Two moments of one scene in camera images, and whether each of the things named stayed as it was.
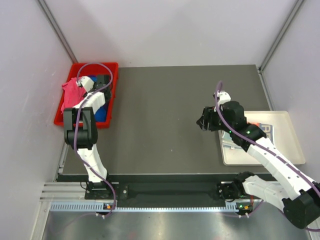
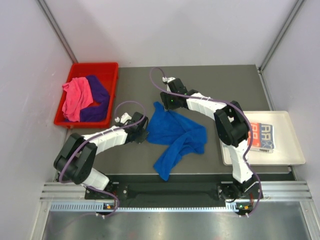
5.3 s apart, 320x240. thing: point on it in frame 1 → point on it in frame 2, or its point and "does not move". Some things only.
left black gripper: (94, 86) → (143, 136)
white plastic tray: (283, 138) does not move
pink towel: (73, 93) does not move
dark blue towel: (101, 115) → (165, 128)
